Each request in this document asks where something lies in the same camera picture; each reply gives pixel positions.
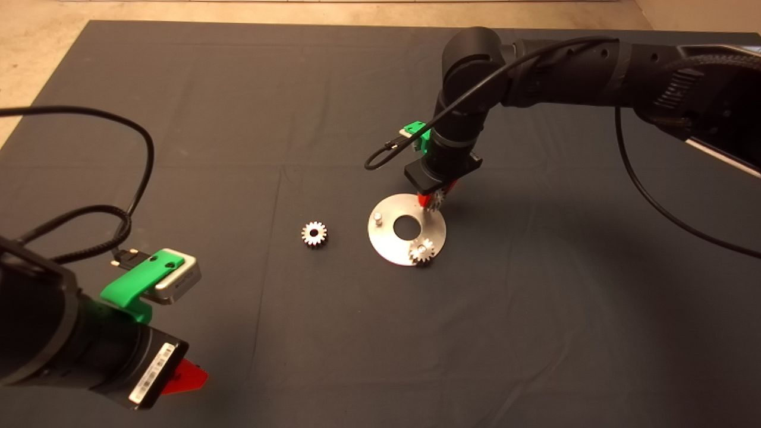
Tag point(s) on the dark grey table cloth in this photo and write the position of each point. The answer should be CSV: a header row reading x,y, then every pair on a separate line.
x,y
297,119

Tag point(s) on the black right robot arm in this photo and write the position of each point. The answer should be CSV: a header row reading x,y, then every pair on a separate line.
x,y
469,59

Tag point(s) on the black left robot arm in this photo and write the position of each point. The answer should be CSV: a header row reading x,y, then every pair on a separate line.
x,y
35,315

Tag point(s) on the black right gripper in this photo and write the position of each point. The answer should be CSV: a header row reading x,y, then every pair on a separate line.
x,y
443,169

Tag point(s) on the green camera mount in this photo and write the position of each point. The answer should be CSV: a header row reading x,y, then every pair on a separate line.
x,y
135,282
415,126

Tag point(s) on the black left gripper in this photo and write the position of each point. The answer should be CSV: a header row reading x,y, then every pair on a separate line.
x,y
144,362

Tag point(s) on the round metal carrier plate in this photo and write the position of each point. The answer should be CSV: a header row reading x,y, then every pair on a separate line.
x,y
389,244

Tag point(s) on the small steel planetary gear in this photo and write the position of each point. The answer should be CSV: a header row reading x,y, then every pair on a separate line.
x,y
437,202
307,238
415,257

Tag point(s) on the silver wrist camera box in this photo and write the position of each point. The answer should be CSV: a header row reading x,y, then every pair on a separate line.
x,y
407,134
185,284

